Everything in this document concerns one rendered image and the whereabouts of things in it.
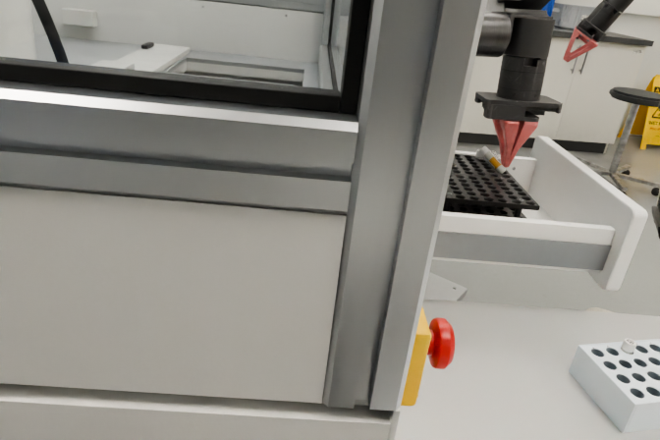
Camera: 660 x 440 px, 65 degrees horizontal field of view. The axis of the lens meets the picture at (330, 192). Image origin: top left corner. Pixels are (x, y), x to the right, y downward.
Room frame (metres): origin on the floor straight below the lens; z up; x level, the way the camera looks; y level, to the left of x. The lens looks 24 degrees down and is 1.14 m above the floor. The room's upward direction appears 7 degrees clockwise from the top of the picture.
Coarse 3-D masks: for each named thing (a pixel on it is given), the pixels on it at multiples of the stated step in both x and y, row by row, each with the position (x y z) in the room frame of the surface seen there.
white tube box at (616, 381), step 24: (576, 360) 0.45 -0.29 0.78; (600, 360) 0.44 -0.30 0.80; (624, 360) 0.44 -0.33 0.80; (648, 360) 0.44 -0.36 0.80; (600, 384) 0.42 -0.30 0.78; (624, 384) 0.40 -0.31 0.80; (648, 384) 0.41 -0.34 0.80; (600, 408) 0.41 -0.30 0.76; (624, 408) 0.39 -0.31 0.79; (648, 408) 0.38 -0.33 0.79; (624, 432) 0.38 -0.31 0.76
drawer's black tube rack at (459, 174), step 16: (464, 160) 0.73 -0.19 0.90; (480, 160) 0.75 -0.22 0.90; (464, 176) 0.67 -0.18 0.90; (480, 176) 0.67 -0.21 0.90; (496, 176) 0.69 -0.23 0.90; (448, 192) 0.60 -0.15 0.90; (464, 192) 0.61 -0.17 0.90; (480, 192) 0.61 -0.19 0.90; (496, 192) 0.63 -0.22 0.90; (512, 192) 0.63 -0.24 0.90; (448, 208) 0.59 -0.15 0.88; (464, 208) 0.63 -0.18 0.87; (480, 208) 0.63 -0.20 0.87; (496, 208) 0.63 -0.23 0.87; (512, 208) 0.65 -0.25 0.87
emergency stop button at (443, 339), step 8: (432, 320) 0.35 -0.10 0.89; (440, 320) 0.34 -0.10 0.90; (432, 328) 0.34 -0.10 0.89; (440, 328) 0.33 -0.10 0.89; (448, 328) 0.33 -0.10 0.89; (432, 336) 0.33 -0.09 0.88; (440, 336) 0.33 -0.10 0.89; (448, 336) 0.33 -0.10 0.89; (432, 344) 0.33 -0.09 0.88; (440, 344) 0.32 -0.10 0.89; (448, 344) 0.32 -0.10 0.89; (432, 352) 0.33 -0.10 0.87; (440, 352) 0.32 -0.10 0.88; (448, 352) 0.32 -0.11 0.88; (432, 360) 0.33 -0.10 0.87; (440, 360) 0.32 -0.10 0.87; (448, 360) 0.32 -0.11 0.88; (440, 368) 0.32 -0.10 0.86
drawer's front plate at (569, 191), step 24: (552, 144) 0.78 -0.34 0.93; (552, 168) 0.75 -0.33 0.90; (576, 168) 0.68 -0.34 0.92; (528, 192) 0.80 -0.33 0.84; (552, 192) 0.72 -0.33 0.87; (576, 192) 0.66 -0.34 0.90; (600, 192) 0.61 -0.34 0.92; (552, 216) 0.70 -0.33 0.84; (576, 216) 0.65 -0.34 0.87; (600, 216) 0.60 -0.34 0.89; (624, 216) 0.55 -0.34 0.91; (624, 240) 0.54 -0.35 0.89; (624, 264) 0.54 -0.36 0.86
